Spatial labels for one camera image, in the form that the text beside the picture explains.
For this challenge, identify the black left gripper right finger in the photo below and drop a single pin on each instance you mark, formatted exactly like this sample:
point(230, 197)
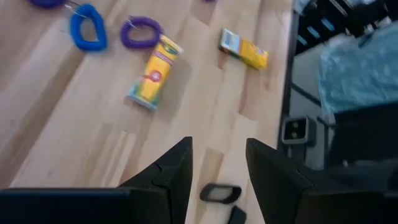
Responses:
point(276, 193)

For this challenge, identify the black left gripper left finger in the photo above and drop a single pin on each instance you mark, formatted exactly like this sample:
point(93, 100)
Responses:
point(161, 196)

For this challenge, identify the black rubber band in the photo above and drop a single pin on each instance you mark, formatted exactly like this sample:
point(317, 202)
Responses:
point(202, 193)

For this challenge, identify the yellow crayon box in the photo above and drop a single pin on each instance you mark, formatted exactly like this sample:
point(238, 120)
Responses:
point(248, 53)
point(154, 74)

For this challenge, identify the purple coil wristband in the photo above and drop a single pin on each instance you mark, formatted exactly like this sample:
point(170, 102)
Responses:
point(46, 3)
point(124, 35)

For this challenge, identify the blue coil wristband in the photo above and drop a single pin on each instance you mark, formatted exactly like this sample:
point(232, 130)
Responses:
point(74, 31)

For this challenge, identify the black chair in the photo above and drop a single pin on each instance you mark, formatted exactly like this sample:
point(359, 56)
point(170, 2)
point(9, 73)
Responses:
point(363, 137)

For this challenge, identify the person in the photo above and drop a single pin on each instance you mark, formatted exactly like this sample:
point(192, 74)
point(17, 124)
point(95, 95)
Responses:
point(357, 71)

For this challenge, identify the dark background equipment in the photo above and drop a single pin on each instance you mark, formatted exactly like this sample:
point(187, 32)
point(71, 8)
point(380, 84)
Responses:
point(326, 21)

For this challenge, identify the small grey camera box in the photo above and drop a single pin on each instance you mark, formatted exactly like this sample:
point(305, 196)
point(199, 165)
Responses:
point(293, 130)

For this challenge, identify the black aluminium frame rail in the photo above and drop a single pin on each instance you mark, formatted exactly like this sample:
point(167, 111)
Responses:
point(290, 62)

